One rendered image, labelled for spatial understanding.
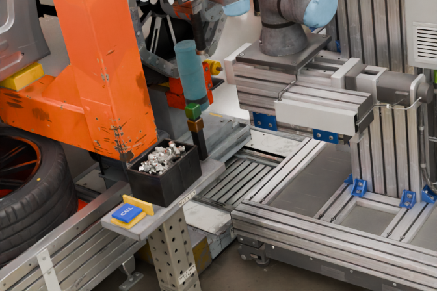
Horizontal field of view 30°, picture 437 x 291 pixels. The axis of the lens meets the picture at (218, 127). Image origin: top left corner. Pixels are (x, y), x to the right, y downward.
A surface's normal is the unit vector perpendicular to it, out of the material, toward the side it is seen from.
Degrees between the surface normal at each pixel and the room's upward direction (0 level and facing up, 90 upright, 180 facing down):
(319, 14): 98
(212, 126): 0
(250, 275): 0
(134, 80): 90
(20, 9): 90
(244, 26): 0
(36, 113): 90
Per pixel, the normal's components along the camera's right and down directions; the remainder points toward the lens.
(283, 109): -0.57, 0.48
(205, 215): -0.16, -0.86
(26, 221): 0.70, 0.26
